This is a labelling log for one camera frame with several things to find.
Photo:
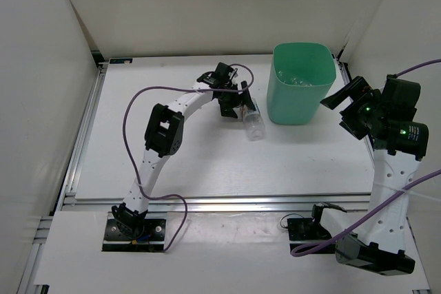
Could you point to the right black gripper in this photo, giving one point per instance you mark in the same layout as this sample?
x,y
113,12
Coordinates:
x,y
349,122

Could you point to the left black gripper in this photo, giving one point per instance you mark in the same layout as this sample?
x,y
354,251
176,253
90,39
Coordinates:
x,y
227,109

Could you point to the clear bottle with orange label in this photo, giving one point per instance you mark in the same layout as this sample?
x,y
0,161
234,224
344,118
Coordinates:
x,y
253,121

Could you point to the clear unlabelled plastic bottle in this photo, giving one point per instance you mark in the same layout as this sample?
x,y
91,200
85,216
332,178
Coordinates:
x,y
292,79

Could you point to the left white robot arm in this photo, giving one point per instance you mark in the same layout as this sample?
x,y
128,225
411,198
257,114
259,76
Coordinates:
x,y
164,136

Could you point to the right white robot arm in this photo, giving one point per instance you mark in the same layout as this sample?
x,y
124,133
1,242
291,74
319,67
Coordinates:
x,y
399,145

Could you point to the green plastic bin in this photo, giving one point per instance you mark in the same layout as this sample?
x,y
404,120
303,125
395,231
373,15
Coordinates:
x,y
301,74

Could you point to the left camera black box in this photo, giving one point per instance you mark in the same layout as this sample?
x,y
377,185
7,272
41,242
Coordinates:
x,y
224,72

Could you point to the camera black box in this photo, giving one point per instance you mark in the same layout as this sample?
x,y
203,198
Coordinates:
x,y
224,72
399,98

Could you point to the right camera black box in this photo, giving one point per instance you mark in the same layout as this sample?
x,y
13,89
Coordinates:
x,y
399,98

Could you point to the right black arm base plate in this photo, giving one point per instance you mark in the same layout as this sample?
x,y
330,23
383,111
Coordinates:
x,y
302,230

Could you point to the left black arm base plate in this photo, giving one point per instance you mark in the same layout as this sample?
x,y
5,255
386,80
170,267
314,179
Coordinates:
x,y
151,239

